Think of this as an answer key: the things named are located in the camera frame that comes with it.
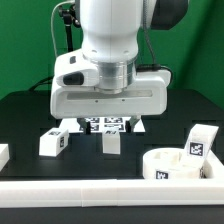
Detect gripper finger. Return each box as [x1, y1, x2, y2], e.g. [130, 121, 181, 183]
[125, 116, 141, 133]
[85, 119, 91, 135]

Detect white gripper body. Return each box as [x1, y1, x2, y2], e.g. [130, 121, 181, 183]
[50, 70, 171, 119]

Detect white round stool seat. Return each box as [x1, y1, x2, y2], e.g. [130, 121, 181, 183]
[142, 148, 205, 179]

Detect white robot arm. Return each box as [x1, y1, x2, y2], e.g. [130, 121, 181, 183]
[50, 0, 190, 132]

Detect white marker sheet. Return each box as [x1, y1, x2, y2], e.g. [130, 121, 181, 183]
[58, 116, 147, 134]

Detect white front fence bar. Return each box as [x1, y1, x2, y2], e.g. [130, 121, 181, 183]
[0, 179, 224, 208]

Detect white left fence bar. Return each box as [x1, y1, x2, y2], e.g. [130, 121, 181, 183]
[0, 144, 9, 171]

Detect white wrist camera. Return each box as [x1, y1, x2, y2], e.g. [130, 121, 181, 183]
[54, 50, 99, 87]

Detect black cables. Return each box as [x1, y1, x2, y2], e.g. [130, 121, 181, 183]
[27, 75, 54, 92]

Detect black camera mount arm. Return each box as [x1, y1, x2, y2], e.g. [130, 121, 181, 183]
[59, 3, 81, 52]

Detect white cable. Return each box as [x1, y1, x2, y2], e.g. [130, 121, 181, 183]
[50, 0, 76, 58]

